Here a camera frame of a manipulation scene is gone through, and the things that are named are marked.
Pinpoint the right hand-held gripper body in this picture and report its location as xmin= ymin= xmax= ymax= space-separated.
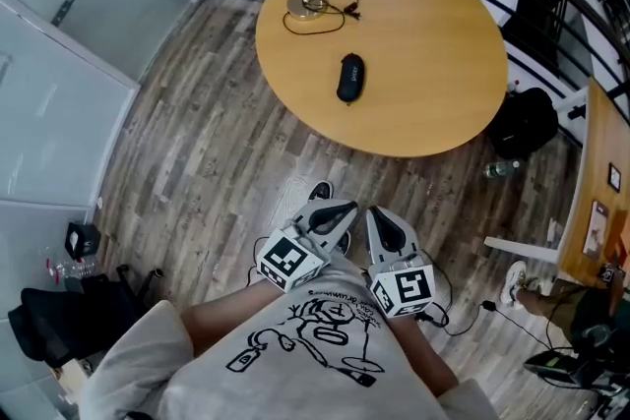
xmin=364 ymin=205 xmax=437 ymax=321

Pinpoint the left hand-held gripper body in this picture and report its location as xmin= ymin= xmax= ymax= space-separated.
xmin=255 ymin=199 xmax=359 ymax=294

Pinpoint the black zippered glasses case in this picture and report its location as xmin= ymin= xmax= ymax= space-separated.
xmin=335 ymin=52 xmax=367 ymax=105

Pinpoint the person's right forearm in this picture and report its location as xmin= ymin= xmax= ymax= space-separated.
xmin=388 ymin=313 xmax=460 ymax=395

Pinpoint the person's left forearm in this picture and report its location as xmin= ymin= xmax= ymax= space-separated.
xmin=178 ymin=280 xmax=287 ymax=358

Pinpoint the person's black left shoe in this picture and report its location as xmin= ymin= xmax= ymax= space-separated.
xmin=307 ymin=180 xmax=336 ymax=204

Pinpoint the grey printed t-shirt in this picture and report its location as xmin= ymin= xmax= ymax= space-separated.
xmin=78 ymin=254 xmax=499 ymax=420

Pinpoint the clear plastic water bottle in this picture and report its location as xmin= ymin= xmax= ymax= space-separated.
xmin=481 ymin=158 xmax=524 ymax=180

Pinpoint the black electronic device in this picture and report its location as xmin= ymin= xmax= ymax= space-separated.
xmin=523 ymin=323 xmax=630 ymax=412

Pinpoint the black backpack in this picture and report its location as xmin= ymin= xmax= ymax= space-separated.
xmin=486 ymin=87 xmax=560 ymax=160

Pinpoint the brown booklet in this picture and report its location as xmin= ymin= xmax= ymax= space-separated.
xmin=582 ymin=200 xmax=611 ymax=259

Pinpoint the black tissue box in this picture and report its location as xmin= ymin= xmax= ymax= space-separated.
xmin=64 ymin=220 xmax=102 ymax=259

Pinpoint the empty clear plastic bottle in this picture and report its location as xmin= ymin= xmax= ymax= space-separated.
xmin=45 ymin=257 xmax=100 ymax=282

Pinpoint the black office chair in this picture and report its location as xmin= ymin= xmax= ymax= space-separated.
xmin=6 ymin=263 xmax=164 ymax=369

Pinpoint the small black framed card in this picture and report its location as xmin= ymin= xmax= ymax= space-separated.
xmin=607 ymin=162 xmax=624 ymax=195

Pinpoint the black charger cable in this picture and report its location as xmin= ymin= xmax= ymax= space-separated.
xmin=416 ymin=249 xmax=578 ymax=356

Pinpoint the wooden desk with white frame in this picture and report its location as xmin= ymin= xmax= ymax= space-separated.
xmin=483 ymin=76 xmax=630 ymax=290

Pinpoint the black lamp cable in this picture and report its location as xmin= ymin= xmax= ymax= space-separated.
xmin=282 ymin=0 xmax=365 ymax=36

